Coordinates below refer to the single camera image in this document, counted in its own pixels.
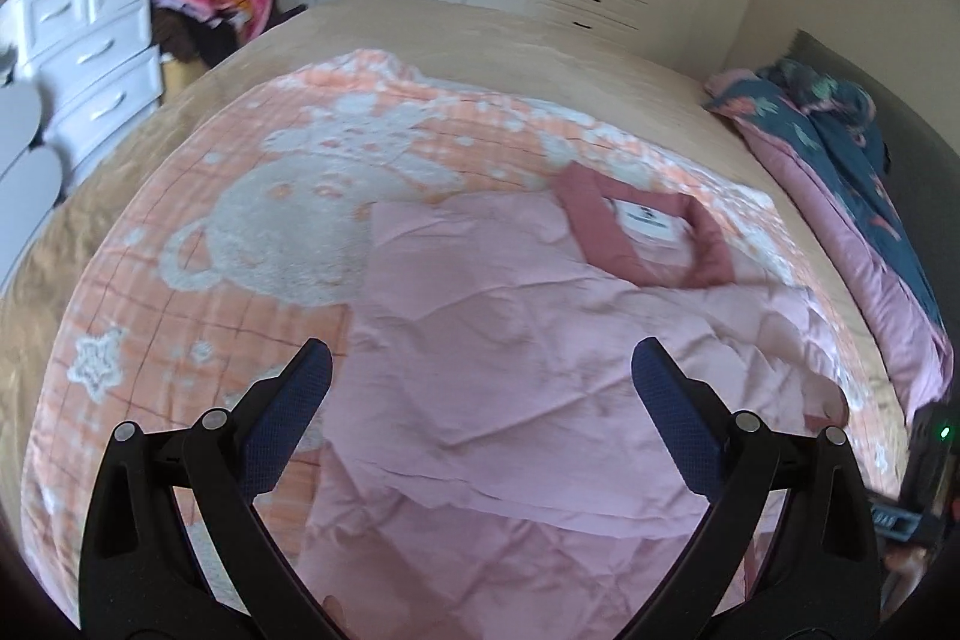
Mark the pink quilted coat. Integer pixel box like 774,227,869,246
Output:
298,164,850,638

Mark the orange plaid bear blanket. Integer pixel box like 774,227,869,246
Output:
21,50,907,611

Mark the white rounded desk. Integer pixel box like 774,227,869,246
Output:
0,83,64,291

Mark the blue and pink duvet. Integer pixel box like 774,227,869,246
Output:
704,58,955,419

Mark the white drawer chest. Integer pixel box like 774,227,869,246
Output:
2,0,163,190

